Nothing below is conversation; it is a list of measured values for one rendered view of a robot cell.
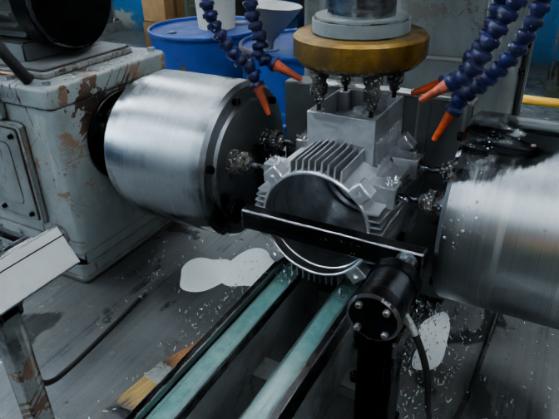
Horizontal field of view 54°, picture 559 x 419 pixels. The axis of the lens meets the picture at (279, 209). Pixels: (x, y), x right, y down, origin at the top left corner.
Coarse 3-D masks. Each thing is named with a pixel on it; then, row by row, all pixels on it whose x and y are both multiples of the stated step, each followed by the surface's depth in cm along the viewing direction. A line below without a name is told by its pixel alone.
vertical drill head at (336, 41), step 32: (352, 0) 67; (384, 0) 67; (320, 32) 70; (352, 32) 67; (384, 32) 67; (416, 32) 71; (320, 64) 68; (352, 64) 66; (384, 64) 66; (416, 64) 69; (320, 96) 74
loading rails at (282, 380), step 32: (256, 288) 76; (288, 288) 78; (320, 288) 89; (352, 288) 77; (224, 320) 70; (256, 320) 72; (288, 320) 81; (320, 320) 71; (192, 352) 65; (224, 352) 67; (256, 352) 73; (288, 352) 66; (320, 352) 65; (352, 352) 77; (160, 384) 61; (192, 384) 62; (224, 384) 67; (256, 384) 73; (288, 384) 62; (320, 384) 67; (352, 384) 74; (128, 416) 57; (160, 416) 58; (192, 416) 61; (224, 416) 69; (256, 416) 58; (288, 416) 59; (320, 416) 70
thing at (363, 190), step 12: (408, 132) 82; (408, 144) 81; (276, 168) 72; (276, 180) 73; (360, 180) 68; (360, 192) 68; (372, 192) 68; (360, 204) 68; (276, 252) 79; (360, 264) 74; (348, 276) 74; (360, 276) 73
